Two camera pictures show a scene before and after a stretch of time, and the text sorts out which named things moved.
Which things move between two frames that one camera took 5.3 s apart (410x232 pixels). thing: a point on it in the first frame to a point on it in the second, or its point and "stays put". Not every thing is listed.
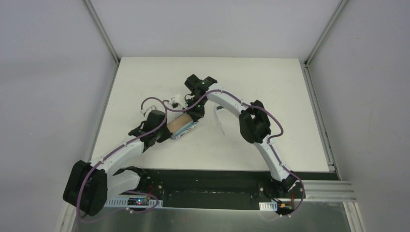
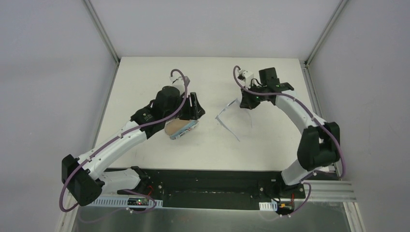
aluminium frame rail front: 327,191 stays put
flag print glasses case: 180,125 stays put
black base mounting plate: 232,187 stays put
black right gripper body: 198,110 to 252,100
